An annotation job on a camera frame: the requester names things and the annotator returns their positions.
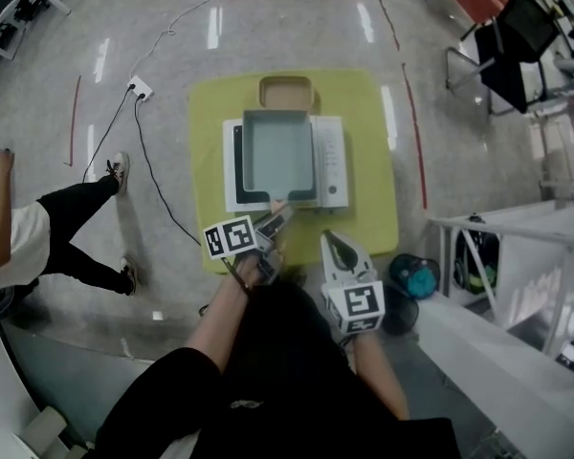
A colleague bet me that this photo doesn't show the black cantilever chair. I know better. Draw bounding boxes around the black cantilever chair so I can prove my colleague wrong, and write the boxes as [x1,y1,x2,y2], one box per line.
[445,0,562,117]

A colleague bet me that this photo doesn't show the person's left hand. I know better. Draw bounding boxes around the person's left hand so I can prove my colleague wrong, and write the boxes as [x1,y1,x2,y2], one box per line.
[234,251,269,291]

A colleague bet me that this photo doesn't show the white power strip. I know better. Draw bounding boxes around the white power strip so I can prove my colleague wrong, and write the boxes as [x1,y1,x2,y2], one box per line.
[126,75,155,102]

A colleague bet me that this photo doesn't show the green cloth covered table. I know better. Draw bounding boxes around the green cloth covered table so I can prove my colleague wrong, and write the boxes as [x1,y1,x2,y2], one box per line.
[188,68,400,275]

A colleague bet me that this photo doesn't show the person's left forearm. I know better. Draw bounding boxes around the person's left forearm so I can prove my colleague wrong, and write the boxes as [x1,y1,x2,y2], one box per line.
[185,282,270,373]

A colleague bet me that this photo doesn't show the white desk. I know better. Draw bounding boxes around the white desk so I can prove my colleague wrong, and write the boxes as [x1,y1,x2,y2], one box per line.
[0,0,74,62]

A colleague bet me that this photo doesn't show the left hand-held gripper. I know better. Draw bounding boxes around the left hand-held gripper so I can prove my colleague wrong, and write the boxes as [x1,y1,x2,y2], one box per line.
[203,203,297,284]

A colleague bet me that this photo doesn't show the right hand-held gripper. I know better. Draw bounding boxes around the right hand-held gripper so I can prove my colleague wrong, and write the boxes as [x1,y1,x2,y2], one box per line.
[319,229,386,337]

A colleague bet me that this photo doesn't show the tan rectangular tray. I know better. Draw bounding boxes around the tan rectangular tray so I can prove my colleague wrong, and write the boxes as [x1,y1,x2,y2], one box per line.
[257,75,316,115]

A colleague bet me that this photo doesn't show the black green helmet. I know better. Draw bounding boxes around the black green helmet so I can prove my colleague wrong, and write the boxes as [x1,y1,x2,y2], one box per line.
[453,229,501,296]

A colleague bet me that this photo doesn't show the person's black clothing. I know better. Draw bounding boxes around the person's black clothing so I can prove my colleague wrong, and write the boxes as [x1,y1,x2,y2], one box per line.
[94,279,461,459]

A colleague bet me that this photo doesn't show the black mesh bin blue contents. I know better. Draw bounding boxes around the black mesh bin blue contents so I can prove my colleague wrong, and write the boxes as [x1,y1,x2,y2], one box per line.
[388,252,442,301]

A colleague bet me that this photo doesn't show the white induction cooker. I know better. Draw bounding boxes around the white induction cooker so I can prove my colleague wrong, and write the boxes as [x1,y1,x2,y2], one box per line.
[222,114,351,215]

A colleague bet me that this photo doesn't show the white power cable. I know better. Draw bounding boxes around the white power cable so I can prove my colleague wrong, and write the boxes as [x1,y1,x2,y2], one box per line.
[128,0,257,83]

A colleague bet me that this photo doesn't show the white shelving rack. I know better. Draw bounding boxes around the white shelving rack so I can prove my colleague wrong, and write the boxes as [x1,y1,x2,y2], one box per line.
[424,198,574,459]

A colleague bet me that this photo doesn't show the person's right forearm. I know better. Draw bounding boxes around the person's right forearm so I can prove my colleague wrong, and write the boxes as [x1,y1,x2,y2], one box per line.
[350,331,411,421]

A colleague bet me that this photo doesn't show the black power cable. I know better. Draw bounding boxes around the black power cable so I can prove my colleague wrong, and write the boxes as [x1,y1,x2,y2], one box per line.
[81,86,134,185]
[134,96,204,248]

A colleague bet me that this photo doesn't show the empty black mesh bin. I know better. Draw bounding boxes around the empty black mesh bin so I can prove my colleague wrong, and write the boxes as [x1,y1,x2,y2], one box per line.
[381,284,420,337]

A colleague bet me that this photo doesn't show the red floor tape outline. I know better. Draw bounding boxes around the red floor tape outline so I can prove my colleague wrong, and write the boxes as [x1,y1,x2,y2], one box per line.
[219,0,430,211]

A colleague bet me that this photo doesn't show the grey square frying pan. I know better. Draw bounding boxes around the grey square frying pan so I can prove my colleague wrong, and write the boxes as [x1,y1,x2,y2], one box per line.
[241,108,315,215]

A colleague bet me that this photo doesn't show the red floor tape strip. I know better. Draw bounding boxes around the red floor tape strip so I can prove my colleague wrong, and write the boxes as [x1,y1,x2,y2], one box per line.
[62,75,83,168]

